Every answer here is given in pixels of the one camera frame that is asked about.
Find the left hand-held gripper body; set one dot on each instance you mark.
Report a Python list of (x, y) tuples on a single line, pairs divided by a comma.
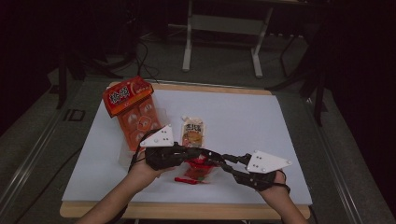
[(157, 146)]

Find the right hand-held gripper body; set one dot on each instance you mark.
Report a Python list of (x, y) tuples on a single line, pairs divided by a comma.
[(264, 166)]

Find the small red snack packet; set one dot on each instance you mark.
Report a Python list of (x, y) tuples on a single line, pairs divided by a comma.
[(199, 169)]

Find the white and red snack packet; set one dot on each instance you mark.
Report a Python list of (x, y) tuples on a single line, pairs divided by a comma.
[(193, 132)]

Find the translucent white plastic container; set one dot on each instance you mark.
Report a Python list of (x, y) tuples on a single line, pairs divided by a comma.
[(124, 155)]

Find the large orange snack packet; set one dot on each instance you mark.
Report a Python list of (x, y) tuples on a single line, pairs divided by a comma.
[(132, 102)]

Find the person's right hand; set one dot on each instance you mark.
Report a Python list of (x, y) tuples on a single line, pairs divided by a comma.
[(274, 189)]

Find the person's left hand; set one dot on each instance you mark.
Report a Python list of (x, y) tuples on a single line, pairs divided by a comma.
[(141, 172)]

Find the black metal stand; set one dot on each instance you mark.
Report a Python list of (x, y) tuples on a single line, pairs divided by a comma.
[(305, 71), (84, 62)]

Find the white metal stand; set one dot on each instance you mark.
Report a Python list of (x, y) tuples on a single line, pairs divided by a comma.
[(224, 28)]

